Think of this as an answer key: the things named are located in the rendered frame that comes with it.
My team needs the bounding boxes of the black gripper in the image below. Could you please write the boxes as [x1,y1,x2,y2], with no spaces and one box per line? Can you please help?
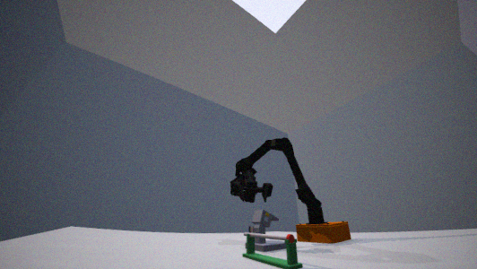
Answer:
[230,176,273,202]

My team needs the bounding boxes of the grey tapered pin with red cap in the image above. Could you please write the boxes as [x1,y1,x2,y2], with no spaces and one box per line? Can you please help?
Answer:
[249,233,295,243]

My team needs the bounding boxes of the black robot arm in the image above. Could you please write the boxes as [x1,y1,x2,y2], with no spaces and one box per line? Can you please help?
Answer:
[230,137,328,225]

